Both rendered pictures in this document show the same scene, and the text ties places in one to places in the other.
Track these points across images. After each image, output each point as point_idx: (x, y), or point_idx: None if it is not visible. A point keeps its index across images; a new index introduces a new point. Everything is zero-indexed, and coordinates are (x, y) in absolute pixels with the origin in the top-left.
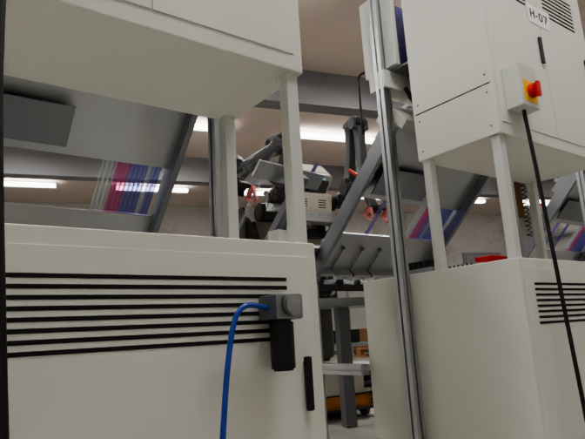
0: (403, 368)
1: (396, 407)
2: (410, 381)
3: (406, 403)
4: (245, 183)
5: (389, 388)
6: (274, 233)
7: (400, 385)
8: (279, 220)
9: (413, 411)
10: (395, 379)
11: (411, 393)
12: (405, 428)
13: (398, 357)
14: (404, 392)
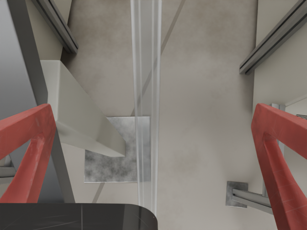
0: (52, 11)
1: (49, 54)
2: (58, 12)
3: (63, 29)
4: (16, 211)
5: (40, 54)
6: (64, 83)
7: (42, 38)
8: (34, 43)
9: (66, 27)
10: (39, 40)
11: (61, 18)
12: (56, 54)
13: (30, 21)
14: (46, 36)
